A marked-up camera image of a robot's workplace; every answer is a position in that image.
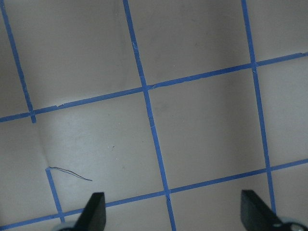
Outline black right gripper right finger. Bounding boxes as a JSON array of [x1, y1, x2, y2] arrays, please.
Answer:
[[241, 190, 289, 231]]

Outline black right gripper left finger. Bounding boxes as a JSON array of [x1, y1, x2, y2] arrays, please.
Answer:
[[71, 192, 106, 231]]

